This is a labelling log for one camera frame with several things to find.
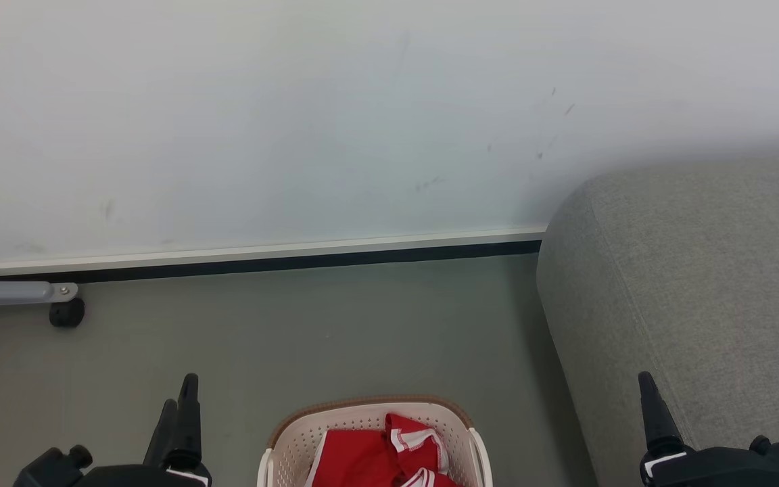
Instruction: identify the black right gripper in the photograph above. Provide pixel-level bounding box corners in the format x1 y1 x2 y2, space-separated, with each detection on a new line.
638 371 779 487

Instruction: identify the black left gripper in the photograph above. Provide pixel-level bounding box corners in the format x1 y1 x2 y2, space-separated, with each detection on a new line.
14 373 214 487

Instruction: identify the red and white garment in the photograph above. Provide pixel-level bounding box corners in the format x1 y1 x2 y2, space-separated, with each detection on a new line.
304 413 465 487

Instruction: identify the grey fabric sofa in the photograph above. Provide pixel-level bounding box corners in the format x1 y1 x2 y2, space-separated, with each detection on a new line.
536 139 779 487

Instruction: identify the cream plastic laundry basket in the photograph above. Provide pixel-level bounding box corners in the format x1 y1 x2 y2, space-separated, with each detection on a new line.
257 396 494 487

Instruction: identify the black caster wheel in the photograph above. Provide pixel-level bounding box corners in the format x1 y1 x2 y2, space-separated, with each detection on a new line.
49 298 87 329

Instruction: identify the white and black baseboard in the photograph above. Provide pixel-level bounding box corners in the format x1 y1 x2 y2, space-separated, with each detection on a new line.
0 229 547 283

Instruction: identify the grey metal stand leg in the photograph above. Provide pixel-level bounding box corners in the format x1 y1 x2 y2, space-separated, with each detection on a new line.
0 260 80 310

